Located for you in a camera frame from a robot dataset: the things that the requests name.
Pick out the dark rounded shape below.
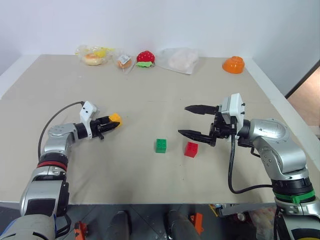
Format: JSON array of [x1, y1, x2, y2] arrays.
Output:
[[163, 209, 201, 240]]

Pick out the bagged bread with yellow toy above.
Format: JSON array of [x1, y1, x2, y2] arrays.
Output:
[[75, 44, 116, 67]]

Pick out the green cube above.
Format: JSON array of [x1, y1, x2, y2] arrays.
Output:
[[154, 138, 168, 154]]

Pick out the red strawberry plush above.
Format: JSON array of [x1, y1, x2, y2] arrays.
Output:
[[135, 50, 156, 69]]

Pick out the orange plastic bowl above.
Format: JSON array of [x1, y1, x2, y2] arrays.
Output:
[[221, 55, 246, 74]]

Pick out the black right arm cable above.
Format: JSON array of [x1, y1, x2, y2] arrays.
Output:
[[227, 124, 275, 195]]

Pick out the clutter under table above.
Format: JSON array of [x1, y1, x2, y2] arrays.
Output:
[[208, 202, 276, 240]]

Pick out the red cube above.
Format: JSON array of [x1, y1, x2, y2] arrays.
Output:
[[183, 141, 200, 159]]

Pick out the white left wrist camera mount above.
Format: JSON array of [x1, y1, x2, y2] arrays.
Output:
[[79, 100, 101, 140]]

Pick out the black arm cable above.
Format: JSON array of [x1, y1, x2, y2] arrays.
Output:
[[227, 124, 275, 195], [37, 100, 86, 161]]

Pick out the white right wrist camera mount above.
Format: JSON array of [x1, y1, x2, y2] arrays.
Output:
[[220, 92, 247, 131]]

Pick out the small bagged bun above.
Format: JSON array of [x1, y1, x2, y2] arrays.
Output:
[[114, 53, 135, 75]]

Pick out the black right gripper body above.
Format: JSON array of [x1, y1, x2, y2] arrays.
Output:
[[207, 104, 238, 141]]

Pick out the beige table cover sheet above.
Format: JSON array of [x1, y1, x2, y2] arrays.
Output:
[[0, 53, 320, 205]]

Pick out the yellow cube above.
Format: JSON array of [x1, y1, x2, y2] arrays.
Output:
[[108, 112, 124, 129]]

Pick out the orange plastic part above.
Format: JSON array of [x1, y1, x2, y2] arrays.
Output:
[[74, 220, 89, 240], [189, 212, 205, 235]]

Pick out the clear bag with white contents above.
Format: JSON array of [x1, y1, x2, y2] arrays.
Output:
[[157, 47, 200, 75]]

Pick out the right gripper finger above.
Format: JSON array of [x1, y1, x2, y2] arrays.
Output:
[[184, 104, 219, 116], [177, 129, 217, 147]]

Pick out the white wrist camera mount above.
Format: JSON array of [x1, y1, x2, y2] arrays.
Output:
[[220, 92, 247, 131], [79, 100, 101, 140]]

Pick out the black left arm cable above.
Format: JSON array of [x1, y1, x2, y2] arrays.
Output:
[[37, 100, 86, 161]]

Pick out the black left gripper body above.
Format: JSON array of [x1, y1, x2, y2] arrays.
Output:
[[89, 117, 105, 141]]

